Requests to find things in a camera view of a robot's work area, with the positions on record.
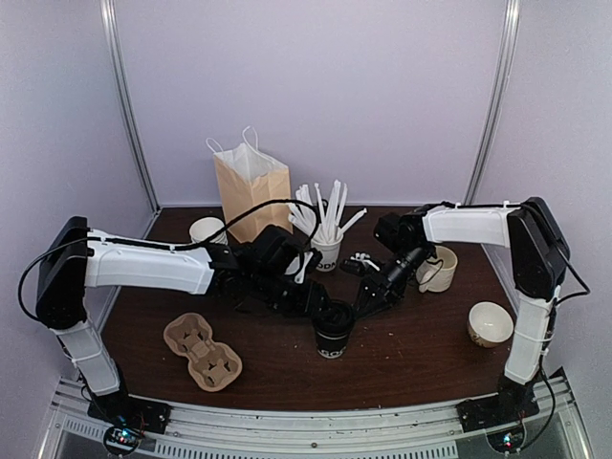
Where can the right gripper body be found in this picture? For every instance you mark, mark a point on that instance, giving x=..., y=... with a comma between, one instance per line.
x=389, y=286

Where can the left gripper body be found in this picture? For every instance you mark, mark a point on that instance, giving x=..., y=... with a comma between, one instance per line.
x=287, y=302

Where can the black coffee cup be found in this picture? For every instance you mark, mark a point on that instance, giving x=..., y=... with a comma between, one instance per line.
x=331, y=345

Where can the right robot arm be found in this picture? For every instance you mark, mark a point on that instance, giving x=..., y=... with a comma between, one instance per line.
x=540, y=257

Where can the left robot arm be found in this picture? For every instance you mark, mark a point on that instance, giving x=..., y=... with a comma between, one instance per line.
x=82, y=258

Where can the white cup holding straws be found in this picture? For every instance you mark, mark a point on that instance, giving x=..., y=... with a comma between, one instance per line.
x=329, y=254

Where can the cream ceramic mug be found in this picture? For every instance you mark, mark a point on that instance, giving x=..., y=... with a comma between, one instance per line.
x=436, y=273

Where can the wrapped straws bundle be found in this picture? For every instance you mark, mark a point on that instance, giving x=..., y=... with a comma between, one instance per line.
x=322, y=217

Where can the white ceramic bowl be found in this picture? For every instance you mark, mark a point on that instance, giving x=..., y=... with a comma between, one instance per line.
x=489, y=324

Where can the cardboard cup carrier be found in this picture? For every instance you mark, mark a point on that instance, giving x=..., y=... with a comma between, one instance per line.
x=213, y=365

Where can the stack of paper cups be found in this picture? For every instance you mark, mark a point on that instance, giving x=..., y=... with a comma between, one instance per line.
x=208, y=228

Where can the brown paper bag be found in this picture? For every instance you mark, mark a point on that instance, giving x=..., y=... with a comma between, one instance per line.
x=247, y=177

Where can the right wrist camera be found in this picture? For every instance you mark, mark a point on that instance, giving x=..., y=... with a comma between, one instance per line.
x=360, y=264

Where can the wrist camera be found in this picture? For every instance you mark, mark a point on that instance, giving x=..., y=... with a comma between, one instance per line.
x=360, y=264
x=274, y=250

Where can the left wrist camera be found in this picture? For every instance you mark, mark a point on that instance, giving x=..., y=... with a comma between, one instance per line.
x=274, y=250

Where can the aluminium frame rail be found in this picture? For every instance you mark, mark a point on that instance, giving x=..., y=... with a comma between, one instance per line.
x=419, y=431

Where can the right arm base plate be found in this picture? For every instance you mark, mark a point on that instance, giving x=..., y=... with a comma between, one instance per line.
x=488, y=412

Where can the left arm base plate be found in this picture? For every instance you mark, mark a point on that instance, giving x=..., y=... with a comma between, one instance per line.
x=137, y=414

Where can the right corner metal post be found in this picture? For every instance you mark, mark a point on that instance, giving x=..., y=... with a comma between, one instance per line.
x=501, y=80

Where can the corner metal post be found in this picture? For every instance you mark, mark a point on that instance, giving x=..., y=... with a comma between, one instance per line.
x=111, y=30
x=501, y=80

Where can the left corner metal post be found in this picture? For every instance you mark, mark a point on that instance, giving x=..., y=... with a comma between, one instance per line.
x=111, y=30

